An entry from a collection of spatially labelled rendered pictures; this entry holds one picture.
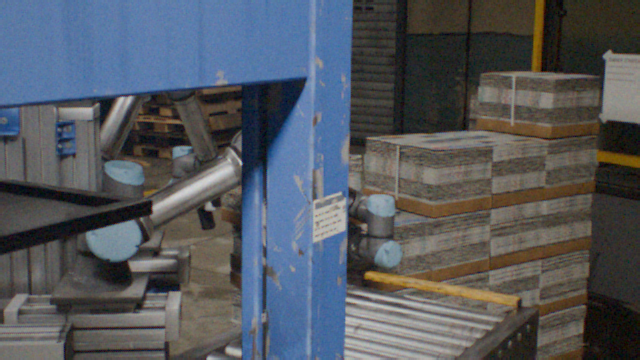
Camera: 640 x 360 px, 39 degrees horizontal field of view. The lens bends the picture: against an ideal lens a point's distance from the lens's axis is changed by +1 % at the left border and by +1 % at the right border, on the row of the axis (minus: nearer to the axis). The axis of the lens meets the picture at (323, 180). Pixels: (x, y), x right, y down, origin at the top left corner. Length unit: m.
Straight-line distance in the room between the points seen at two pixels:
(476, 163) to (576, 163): 0.55
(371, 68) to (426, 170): 7.41
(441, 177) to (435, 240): 0.22
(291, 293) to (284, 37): 0.25
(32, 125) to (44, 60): 1.90
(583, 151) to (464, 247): 0.69
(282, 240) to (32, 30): 0.38
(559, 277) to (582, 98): 0.70
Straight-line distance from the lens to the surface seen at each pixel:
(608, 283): 4.27
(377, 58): 10.43
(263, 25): 0.76
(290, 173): 0.85
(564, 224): 3.64
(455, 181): 3.15
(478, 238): 3.29
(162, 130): 9.45
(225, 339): 2.04
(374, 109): 10.48
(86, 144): 2.52
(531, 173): 3.43
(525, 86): 3.56
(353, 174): 2.86
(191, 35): 0.68
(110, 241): 2.17
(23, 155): 2.50
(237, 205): 2.90
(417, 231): 3.06
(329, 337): 0.91
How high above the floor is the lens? 1.51
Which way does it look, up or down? 10 degrees down
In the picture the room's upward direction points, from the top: 1 degrees clockwise
